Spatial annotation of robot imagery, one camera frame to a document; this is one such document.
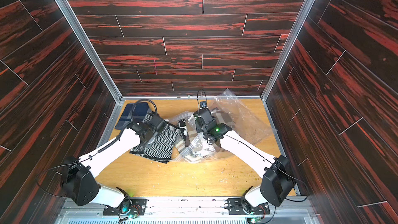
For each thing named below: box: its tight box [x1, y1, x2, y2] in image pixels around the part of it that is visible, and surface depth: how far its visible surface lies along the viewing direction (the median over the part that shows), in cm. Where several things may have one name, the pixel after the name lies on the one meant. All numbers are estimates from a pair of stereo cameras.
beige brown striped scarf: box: [172, 119, 204, 160], surface depth 92 cm
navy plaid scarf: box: [114, 102, 151, 130], surface depth 113 cm
